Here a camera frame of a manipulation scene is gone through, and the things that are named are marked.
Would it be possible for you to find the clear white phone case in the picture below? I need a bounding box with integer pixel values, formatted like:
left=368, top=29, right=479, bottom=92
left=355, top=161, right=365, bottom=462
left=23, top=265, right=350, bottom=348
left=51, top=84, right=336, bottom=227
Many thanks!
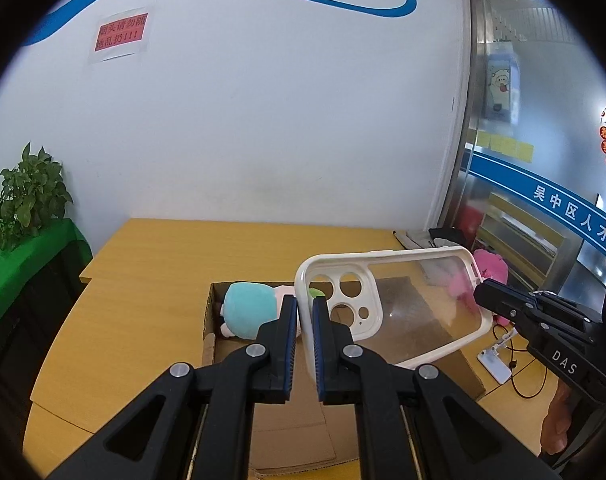
left=294, top=246, right=493, bottom=375

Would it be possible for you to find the teal pink plush toy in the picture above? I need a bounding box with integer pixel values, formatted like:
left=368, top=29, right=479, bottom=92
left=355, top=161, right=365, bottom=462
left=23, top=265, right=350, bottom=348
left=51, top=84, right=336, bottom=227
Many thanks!
left=220, top=282, right=295, bottom=340

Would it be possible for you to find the white phone stand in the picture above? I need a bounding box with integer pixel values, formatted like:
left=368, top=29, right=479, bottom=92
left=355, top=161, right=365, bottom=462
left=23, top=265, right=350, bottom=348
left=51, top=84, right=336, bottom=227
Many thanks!
left=476, top=328, right=518, bottom=385

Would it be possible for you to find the open brown cardboard box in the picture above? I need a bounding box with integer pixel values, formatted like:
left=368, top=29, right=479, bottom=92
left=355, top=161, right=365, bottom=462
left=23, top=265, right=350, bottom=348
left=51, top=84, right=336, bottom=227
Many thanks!
left=202, top=276, right=485, bottom=477

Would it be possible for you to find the grey folded cloth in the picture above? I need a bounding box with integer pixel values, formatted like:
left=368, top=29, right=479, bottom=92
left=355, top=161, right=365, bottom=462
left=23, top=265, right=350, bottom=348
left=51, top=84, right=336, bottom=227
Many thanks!
left=393, top=228, right=467, bottom=249

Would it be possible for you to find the sheep cartoon poster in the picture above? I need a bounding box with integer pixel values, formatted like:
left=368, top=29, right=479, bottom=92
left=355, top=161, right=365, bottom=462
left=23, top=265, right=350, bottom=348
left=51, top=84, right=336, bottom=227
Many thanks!
left=484, top=42, right=521, bottom=126

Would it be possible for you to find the green cloth covered stand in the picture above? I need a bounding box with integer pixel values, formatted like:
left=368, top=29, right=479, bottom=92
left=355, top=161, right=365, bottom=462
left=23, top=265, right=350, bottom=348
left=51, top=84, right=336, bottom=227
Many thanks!
left=0, top=218, right=94, bottom=351

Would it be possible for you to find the green potted plant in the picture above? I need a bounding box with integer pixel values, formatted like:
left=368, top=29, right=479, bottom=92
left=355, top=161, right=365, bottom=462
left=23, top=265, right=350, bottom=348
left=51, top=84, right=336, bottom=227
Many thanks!
left=0, top=143, right=73, bottom=252

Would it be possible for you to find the black cable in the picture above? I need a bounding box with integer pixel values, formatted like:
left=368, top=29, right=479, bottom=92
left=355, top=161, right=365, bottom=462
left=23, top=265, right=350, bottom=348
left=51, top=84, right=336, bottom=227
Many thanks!
left=491, top=324, right=549, bottom=400

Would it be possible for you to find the red paper wall sign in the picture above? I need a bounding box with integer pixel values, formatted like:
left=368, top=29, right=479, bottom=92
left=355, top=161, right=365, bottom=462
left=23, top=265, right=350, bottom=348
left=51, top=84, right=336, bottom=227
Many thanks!
left=89, top=8, right=152, bottom=64

